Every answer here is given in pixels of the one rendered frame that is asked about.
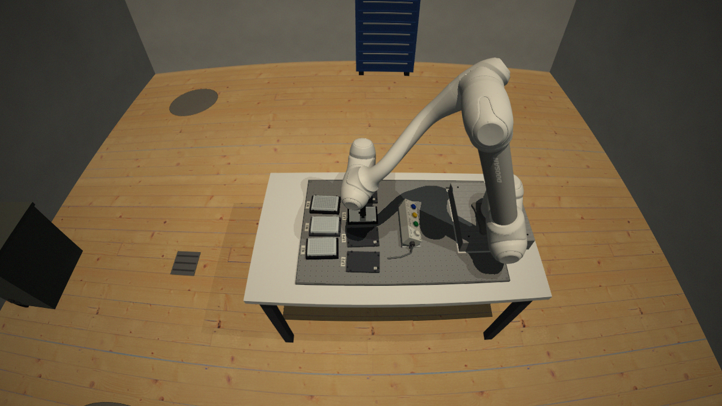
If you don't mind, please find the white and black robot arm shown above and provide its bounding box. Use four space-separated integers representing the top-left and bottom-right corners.
340 58 527 264

